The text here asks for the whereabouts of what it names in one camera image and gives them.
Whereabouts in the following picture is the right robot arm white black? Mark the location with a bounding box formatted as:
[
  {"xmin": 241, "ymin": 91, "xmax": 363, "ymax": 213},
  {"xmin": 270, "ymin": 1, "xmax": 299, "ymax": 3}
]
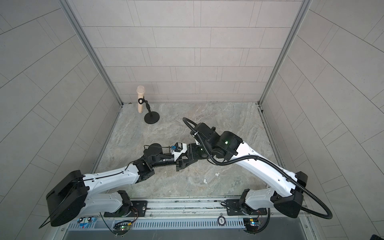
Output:
[{"xmin": 191, "ymin": 130, "xmax": 308, "ymax": 218}]

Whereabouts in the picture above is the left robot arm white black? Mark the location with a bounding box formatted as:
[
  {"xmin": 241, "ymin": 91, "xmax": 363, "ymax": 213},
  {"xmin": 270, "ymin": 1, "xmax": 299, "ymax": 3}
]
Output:
[{"xmin": 41, "ymin": 143, "xmax": 203, "ymax": 227}]

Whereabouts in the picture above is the poker chip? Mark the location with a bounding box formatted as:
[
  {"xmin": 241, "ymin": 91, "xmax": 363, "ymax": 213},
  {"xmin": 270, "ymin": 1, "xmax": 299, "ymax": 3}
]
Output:
[{"xmin": 218, "ymin": 216, "xmax": 226, "ymax": 226}]

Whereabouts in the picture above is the left circuit board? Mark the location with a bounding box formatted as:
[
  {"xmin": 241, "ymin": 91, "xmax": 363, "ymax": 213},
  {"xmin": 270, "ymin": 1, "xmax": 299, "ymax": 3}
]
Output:
[{"xmin": 114, "ymin": 221, "xmax": 133, "ymax": 231}]

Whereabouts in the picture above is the circuit board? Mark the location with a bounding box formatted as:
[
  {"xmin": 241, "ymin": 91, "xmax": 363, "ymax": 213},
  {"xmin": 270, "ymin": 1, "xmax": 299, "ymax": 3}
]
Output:
[
  {"xmin": 114, "ymin": 221, "xmax": 133, "ymax": 231},
  {"xmin": 243, "ymin": 218, "xmax": 260, "ymax": 233}
]

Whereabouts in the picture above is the beige microphone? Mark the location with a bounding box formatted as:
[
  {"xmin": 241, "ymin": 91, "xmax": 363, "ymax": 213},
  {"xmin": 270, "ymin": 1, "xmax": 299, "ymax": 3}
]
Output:
[{"xmin": 137, "ymin": 86, "xmax": 146, "ymax": 114}]

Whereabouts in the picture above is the right circuit board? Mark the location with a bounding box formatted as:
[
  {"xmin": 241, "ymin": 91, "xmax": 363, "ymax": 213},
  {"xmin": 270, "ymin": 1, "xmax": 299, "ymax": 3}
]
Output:
[{"xmin": 243, "ymin": 218, "xmax": 260, "ymax": 233}]

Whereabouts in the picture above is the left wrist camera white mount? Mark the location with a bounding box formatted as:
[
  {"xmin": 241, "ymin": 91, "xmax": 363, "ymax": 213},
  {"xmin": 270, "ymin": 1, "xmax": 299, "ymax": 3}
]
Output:
[{"xmin": 171, "ymin": 143, "xmax": 188, "ymax": 161}]

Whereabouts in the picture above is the aluminium rail frame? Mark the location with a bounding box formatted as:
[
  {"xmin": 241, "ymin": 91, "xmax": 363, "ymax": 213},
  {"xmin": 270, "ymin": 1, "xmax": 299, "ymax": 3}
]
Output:
[{"xmin": 58, "ymin": 196, "xmax": 311, "ymax": 230}]

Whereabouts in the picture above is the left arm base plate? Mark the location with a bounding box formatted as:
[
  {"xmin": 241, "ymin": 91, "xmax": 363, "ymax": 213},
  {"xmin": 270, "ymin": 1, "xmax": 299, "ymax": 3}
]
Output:
[{"xmin": 103, "ymin": 201, "xmax": 148, "ymax": 218}]

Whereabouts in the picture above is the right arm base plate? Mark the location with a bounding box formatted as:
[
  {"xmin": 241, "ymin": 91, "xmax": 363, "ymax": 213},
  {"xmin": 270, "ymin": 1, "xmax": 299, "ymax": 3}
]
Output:
[{"xmin": 221, "ymin": 199, "xmax": 268, "ymax": 216}]

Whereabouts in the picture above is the black corrugated cable conduit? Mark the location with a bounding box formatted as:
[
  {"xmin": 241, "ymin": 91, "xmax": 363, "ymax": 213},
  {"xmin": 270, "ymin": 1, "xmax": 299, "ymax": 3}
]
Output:
[{"xmin": 182, "ymin": 116, "xmax": 334, "ymax": 235}]

